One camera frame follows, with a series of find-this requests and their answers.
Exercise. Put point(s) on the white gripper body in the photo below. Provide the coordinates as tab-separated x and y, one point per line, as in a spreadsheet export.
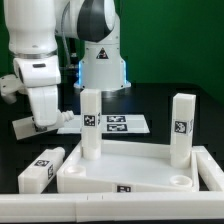
44	103

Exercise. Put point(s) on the white desk top tray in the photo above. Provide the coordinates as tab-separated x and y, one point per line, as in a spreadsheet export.
126	167

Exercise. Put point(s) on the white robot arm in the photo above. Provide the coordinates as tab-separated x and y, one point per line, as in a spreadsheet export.
33	26

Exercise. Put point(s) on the white marker sheet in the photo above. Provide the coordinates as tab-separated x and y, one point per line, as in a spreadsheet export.
116	124

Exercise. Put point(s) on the white front fence bar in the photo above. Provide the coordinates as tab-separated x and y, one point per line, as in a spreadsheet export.
16	208

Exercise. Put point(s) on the white fence bar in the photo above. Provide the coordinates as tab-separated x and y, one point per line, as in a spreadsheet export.
209	170
16	208

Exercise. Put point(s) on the white right fence bar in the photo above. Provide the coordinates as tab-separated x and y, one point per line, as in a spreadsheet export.
209	170

